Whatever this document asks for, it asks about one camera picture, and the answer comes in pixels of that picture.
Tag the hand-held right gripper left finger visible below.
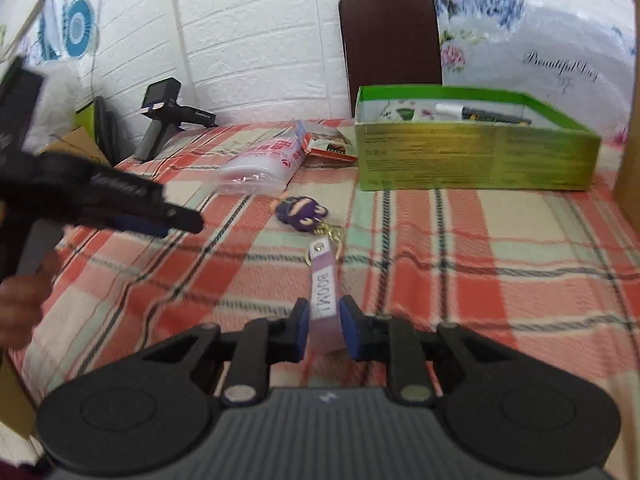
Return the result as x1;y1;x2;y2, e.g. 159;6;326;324
142;296;312;407

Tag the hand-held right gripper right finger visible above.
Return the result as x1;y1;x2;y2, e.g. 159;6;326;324
339;296;518;407

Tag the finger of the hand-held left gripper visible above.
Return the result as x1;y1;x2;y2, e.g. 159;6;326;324
114;214;170;239
150;199;204;234

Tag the purple keychain with strap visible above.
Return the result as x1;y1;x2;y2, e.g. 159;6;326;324
275;197;347;352

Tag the white pink plastic bag pack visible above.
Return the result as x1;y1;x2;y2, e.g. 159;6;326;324
214;134;307;196

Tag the blue card box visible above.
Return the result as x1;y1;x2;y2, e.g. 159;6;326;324
296;120;359;164
461;105;533;126

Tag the green cardboard box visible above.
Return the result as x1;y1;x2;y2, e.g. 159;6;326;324
353;85;602;192

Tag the tree print fabric pouch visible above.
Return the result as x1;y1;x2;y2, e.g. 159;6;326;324
381;100;435;122

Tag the person's left hand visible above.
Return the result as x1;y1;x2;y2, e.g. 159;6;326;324
0;251;60;352

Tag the small cardboard box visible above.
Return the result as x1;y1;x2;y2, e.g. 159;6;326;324
39;125;115;168

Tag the translucent plastic bag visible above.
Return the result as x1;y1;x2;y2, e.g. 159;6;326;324
27;60;98;153

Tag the plaid cloth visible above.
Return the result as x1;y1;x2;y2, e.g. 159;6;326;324
10;119;640;461

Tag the blue circle printed sheet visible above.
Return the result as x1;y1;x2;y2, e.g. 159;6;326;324
37;0;103;61

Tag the beige wooden strip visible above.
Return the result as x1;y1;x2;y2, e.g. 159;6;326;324
0;0;76;58

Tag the brown chair back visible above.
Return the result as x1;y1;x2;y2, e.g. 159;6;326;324
338;0;445;121

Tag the floral white plastic bag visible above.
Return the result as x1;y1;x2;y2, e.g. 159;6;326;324
431;0;640;153

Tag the brown cardboard sheet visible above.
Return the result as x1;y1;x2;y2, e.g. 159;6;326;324
612;0;640;241

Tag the handheld camera on grip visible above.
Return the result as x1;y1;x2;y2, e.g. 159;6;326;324
135;77;221;163

